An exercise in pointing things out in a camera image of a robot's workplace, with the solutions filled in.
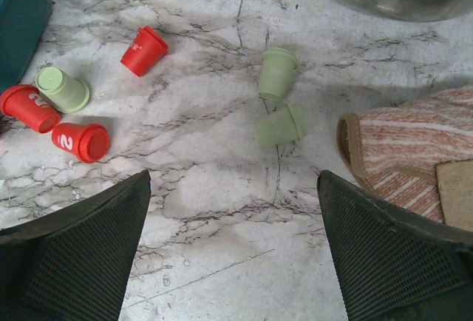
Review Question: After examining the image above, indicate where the brown cardboard sheet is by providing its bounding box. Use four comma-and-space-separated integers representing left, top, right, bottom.
436, 160, 472, 232

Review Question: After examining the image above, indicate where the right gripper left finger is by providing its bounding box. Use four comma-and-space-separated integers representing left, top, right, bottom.
1, 170, 151, 320

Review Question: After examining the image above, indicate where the green capsule cluster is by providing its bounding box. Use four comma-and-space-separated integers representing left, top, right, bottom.
253, 104, 308, 149

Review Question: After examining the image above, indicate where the pink striped cloth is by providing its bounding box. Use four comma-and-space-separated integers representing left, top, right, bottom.
336, 86, 472, 223

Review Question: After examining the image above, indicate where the red capsule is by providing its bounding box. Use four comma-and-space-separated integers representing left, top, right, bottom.
120, 26, 169, 77
1, 84, 61, 134

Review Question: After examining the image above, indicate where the teal storage basket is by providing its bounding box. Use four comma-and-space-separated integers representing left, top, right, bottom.
1, 0, 52, 91

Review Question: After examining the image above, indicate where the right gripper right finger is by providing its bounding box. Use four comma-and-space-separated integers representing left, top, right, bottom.
317, 170, 472, 320

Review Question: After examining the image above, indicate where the red capsule number two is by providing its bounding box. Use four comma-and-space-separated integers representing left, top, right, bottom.
51, 123, 111, 163

